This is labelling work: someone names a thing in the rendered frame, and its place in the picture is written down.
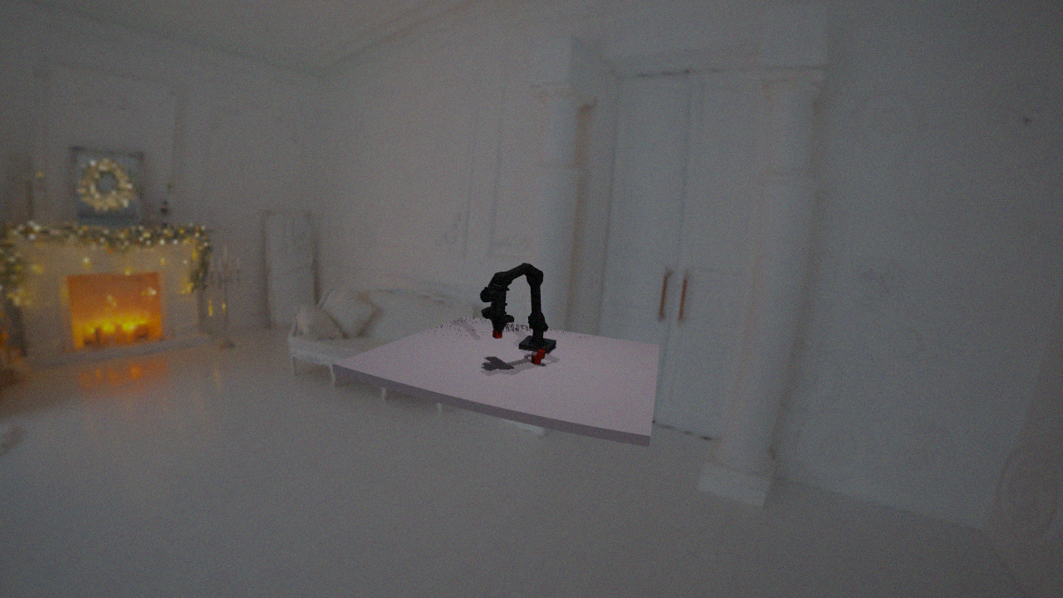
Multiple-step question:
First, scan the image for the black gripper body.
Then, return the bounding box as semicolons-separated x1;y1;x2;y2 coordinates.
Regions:
491;301;514;323

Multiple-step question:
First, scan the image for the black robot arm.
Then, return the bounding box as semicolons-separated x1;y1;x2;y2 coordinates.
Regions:
480;263;549;343

